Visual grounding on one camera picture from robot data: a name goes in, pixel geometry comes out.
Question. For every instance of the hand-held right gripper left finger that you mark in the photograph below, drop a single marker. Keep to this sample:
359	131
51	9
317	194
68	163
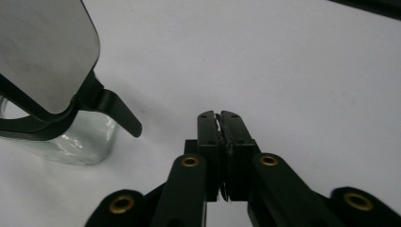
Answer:
208	132

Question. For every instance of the glass jar with black lid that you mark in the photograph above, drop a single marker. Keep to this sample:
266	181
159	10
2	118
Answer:
47	56

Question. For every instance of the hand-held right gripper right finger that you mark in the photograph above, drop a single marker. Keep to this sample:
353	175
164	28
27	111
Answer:
235	135

